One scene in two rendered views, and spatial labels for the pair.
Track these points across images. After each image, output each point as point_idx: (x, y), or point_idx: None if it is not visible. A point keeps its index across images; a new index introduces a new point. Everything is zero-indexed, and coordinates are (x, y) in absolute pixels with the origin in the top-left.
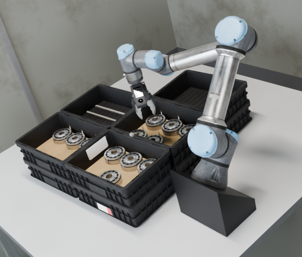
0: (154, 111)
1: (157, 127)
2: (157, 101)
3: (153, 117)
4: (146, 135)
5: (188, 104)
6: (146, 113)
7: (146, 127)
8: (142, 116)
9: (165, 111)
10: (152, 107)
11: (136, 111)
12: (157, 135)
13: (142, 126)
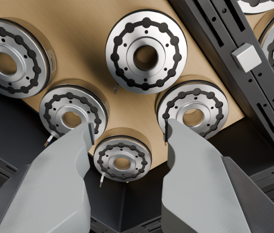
0: (72, 129)
1: (121, 133)
2: (96, 217)
3: (124, 172)
4: (159, 104)
5: None
6: (143, 190)
7: (152, 152)
8: (171, 122)
9: (91, 178)
10: (63, 154)
11: (215, 160)
12: (123, 83)
13: (163, 158)
